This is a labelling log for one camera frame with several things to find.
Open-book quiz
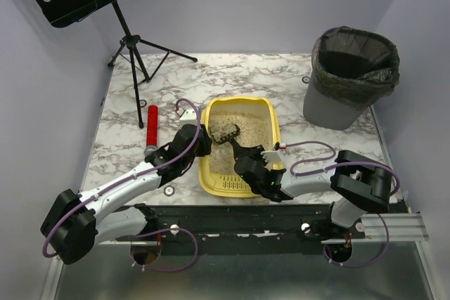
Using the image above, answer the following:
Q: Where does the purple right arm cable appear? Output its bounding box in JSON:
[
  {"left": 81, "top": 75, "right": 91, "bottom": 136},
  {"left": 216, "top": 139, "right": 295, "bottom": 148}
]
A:
[{"left": 281, "top": 141, "right": 401, "bottom": 197}]

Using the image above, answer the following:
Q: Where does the grey ribbed trash can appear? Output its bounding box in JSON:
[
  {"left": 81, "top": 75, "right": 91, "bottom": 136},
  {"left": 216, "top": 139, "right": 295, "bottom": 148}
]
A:
[{"left": 303, "top": 75, "right": 366, "bottom": 131}]

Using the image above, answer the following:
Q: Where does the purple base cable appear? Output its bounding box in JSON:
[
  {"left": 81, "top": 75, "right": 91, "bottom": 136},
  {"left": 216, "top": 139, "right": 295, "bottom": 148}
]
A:
[
  {"left": 131, "top": 228, "right": 200, "bottom": 273},
  {"left": 322, "top": 214, "right": 390, "bottom": 268}
]

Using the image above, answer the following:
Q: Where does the red cylinder tool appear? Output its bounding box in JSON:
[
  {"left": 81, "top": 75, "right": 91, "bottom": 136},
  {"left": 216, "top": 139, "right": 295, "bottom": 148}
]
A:
[{"left": 143, "top": 105, "right": 158, "bottom": 157}]

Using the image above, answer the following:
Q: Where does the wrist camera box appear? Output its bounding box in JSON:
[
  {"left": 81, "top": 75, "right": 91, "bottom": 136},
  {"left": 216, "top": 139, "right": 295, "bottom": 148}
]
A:
[
  {"left": 261, "top": 142, "right": 287, "bottom": 165},
  {"left": 177, "top": 108, "right": 198, "bottom": 127}
]

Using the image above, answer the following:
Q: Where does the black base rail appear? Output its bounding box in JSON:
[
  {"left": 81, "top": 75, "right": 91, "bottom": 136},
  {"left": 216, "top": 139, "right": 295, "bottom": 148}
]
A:
[{"left": 120, "top": 204, "right": 365, "bottom": 256}]

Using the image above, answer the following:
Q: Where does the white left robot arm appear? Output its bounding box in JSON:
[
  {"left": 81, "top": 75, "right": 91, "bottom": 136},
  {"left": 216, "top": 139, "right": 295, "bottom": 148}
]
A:
[{"left": 40, "top": 124, "right": 212, "bottom": 265}]

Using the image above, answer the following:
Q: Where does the black trash bag liner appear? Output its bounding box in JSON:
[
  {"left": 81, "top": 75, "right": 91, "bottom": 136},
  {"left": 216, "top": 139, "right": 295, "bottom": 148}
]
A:
[{"left": 311, "top": 26, "right": 400, "bottom": 110}]

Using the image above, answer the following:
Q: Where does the round marker front left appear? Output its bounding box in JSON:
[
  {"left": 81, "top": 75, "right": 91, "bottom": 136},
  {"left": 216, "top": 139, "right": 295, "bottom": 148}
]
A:
[{"left": 164, "top": 186, "right": 175, "bottom": 197}]

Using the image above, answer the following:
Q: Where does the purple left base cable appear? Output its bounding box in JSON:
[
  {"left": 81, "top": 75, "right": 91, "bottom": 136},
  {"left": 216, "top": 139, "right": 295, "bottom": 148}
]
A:
[{"left": 131, "top": 228, "right": 200, "bottom": 273}]

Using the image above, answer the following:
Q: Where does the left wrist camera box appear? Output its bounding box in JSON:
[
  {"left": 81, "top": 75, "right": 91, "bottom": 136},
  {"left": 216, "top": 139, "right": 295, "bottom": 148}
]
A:
[{"left": 177, "top": 108, "right": 198, "bottom": 127}]

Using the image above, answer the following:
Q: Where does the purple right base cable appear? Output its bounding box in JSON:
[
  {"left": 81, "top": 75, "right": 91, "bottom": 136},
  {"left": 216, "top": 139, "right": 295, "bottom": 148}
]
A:
[{"left": 322, "top": 214, "right": 390, "bottom": 268}]

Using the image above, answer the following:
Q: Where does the beige cat litter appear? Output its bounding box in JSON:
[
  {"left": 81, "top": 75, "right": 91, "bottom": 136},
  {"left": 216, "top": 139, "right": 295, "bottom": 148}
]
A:
[{"left": 208, "top": 112, "right": 273, "bottom": 176}]

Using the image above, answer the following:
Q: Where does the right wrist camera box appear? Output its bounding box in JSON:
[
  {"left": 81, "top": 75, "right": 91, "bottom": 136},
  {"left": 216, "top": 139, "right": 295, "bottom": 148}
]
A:
[{"left": 261, "top": 142, "right": 287, "bottom": 165}]

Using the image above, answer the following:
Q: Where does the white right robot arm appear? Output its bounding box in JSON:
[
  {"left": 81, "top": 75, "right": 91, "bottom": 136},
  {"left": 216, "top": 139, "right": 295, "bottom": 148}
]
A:
[{"left": 231, "top": 141, "right": 400, "bottom": 228}]

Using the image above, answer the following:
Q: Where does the black slotted litter scoop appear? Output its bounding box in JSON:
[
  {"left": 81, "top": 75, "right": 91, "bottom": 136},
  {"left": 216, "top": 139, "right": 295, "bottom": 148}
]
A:
[{"left": 208, "top": 122, "right": 244, "bottom": 163}]

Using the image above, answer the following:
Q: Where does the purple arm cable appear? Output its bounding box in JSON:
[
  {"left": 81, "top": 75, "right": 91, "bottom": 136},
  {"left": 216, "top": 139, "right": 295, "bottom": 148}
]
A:
[
  {"left": 281, "top": 141, "right": 401, "bottom": 197},
  {"left": 41, "top": 98, "right": 202, "bottom": 258}
]

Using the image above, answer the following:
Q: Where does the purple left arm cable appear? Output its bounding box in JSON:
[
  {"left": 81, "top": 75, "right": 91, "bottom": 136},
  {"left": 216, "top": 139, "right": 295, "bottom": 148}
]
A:
[{"left": 41, "top": 98, "right": 202, "bottom": 258}]

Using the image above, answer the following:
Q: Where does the yellow plastic litter box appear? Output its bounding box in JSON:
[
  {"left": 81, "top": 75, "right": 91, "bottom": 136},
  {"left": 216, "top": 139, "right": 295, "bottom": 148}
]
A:
[{"left": 199, "top": 96, "right": 281, "bottom": 198}]

